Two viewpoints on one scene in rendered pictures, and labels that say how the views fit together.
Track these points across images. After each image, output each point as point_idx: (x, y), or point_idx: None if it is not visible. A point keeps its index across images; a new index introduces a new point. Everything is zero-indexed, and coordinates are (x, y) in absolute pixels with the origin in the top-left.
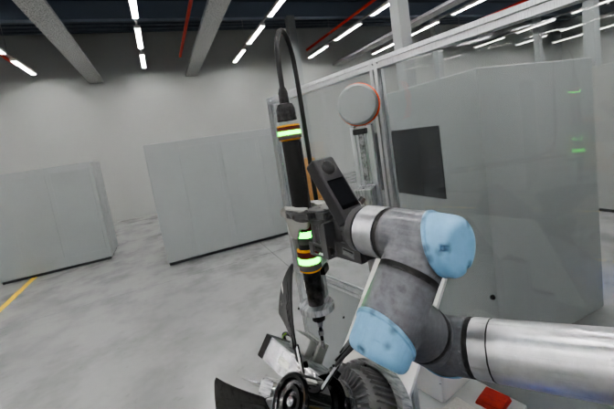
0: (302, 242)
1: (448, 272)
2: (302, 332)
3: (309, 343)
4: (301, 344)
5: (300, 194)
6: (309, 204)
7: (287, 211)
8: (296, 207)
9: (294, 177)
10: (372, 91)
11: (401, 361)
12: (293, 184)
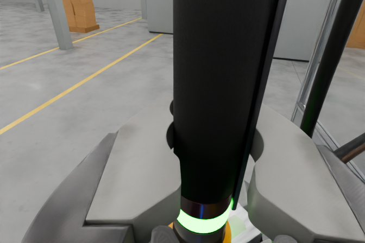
0: (176, 224)
1: None
2: (248, 187)
3: (245, 205)
4: (239, 199)
5: (195, 91)
6: (240, 137)
7: (99, 144)
8: (164, 135)
9: None
10: None
11: None
12: (178, 27)
